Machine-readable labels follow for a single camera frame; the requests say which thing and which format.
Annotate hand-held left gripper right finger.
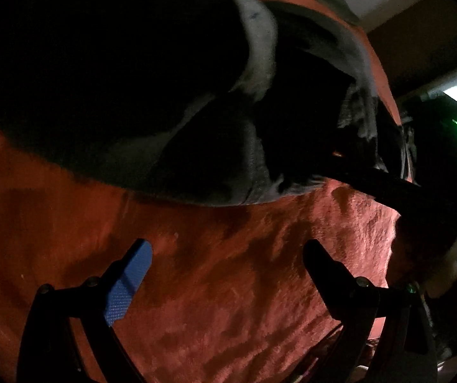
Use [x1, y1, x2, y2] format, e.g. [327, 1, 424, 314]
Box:
[303, 239, 438, 383]

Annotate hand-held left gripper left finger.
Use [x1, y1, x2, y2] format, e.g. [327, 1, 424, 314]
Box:
[17, 238, 153, 383]

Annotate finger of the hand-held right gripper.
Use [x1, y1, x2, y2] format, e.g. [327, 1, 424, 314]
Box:
[324, 160, 424, 214]

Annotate dark grey pants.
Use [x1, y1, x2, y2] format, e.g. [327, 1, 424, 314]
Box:
[0, 0, 412, 208]

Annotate person's right hand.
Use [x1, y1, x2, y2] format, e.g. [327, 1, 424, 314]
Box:
[388, 215, 457, 300]

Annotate orange blanket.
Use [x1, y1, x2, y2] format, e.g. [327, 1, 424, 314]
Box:
[0, 0, 416, 383]

